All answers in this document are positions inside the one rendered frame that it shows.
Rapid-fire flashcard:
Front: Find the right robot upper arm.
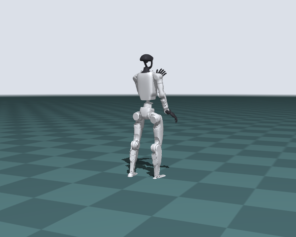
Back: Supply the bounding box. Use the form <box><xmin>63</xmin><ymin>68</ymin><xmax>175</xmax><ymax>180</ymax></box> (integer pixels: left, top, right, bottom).
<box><xmin>153</xmin><ymin>73</ymin><xmax>164</xmax><ymax>98</ymax></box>

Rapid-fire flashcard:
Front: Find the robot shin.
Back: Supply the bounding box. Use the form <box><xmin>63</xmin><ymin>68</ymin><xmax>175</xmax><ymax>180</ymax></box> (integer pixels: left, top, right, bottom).
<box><xmin>151</xmin><ymin>145</ymin><xmax>162</xmax><ymax>178</ymax></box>
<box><xmin>130</xmin><ymin>141</ymin><xmax>139</xmax><ymax>174</ymax></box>

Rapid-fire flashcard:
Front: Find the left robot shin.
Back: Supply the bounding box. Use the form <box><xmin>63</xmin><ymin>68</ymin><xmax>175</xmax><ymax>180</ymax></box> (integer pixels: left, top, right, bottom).
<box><xmin>130</xmin><ymin>141</ymin><xmax>139</xmax><ymax>174</ymax></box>

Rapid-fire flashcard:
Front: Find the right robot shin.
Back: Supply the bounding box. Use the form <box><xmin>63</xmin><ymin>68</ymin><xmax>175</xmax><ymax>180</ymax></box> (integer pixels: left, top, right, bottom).
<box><xmin>151</xmin><ymin>145</ymin><xmax>162</xmax><ymax>178</ymax></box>

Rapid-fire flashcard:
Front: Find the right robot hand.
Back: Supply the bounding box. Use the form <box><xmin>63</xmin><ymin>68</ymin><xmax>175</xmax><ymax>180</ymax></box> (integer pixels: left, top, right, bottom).
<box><xmin>165</xmin><ymin>110</ymin><xmax>178</xmax><ymax>123</ymax></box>

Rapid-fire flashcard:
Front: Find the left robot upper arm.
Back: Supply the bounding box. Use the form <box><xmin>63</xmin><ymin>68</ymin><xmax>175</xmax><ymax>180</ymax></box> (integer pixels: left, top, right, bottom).
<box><xmin>133</xmin><ymin>74</ymin><xmax>138</xmax><ymax>90</ymax></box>

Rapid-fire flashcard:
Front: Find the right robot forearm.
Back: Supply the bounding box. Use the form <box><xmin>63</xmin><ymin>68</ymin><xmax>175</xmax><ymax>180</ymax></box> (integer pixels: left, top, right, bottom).
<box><xmin>160</xmin><ymin>92</ymin><xmax>169</xmax><ymax>114</ymax></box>

